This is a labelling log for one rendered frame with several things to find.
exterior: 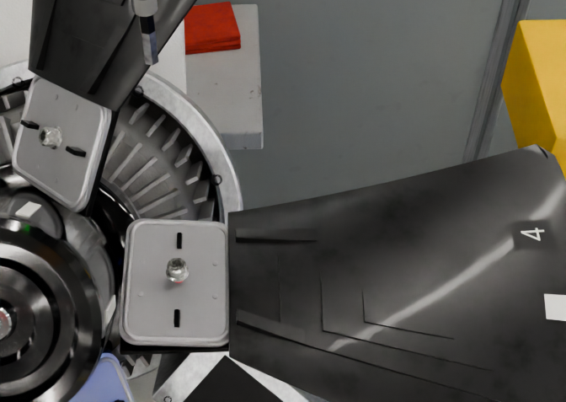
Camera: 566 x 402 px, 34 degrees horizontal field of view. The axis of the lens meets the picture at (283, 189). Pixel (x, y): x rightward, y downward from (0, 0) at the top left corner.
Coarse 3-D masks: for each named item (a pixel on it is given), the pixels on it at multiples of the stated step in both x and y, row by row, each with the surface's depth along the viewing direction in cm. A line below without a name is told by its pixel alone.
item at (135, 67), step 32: (32, 0) 56; (64, 0) 53; (96, 0) 51; (128, 0) 49; (160, 0) 48; (192, 0) 47; (32, 32) 56; (64, 32) 52; (96, 32) 50; (128, 32) 49; (160, 32) 48; (32, 64) 54; (64, 64) 52; (96, 64) 50; (128, 64) 49; (96, 96) 50; (128, 96) 49
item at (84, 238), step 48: (0, 192) 54; (0, 240) 48; (48, 240) 48; (96, 240) 53; (0, 288) 49; (48, 288) 49; (96, 288) 49; (48, 336) 49; (96, 336) 49; (0, 384) 50; (48, 384) 49
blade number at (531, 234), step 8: (512, 224) 59; (520, 224) 59; (528, 224) 59; (536, 224) 59; (544, 224) 59; (512, 232) 58; (520, 232) 59; (528, 232) 59; (536, 232) 59; (544, 232) 59; (520, 240) 58; (528, 240) 58; (536, 240) 58; (544, 240) 58; (552, 240) 58; (520, 248) 58; (528, 248) 58; (536, 248) 58; (544, 248) 58; (552, 248) 58
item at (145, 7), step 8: (136, 0) 38; (144, 0) 38; (152, 0) 39; (136, 8) 39; (144, 8) 39; (152, 8) 39; (144, 16) 39; (152, 16) 39; (144, 24) 40; (152, 24) 40; (144, 32) 40; (152, 32) 40; (144, 40) 40; (152, 40) 40; (144, 48) 41; (152, 48) 41; (144, 56) 41; (152, 56) 41; (152, 64) 41
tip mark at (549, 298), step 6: (546, 294) 57; (552, 294) 57; (546, 300) 57; (552, 300) 57; (558, 300) 57; (564, 300) 57; (546, 306) 57; (552, 306) 57; (558, 306) 57; (564, 306) 57; (546, 312) 56; (552, 312) 57; (558, 312) 57; (564, 312) 57; (552, 318) 56; (558, 318) 56; (564, 318) 57
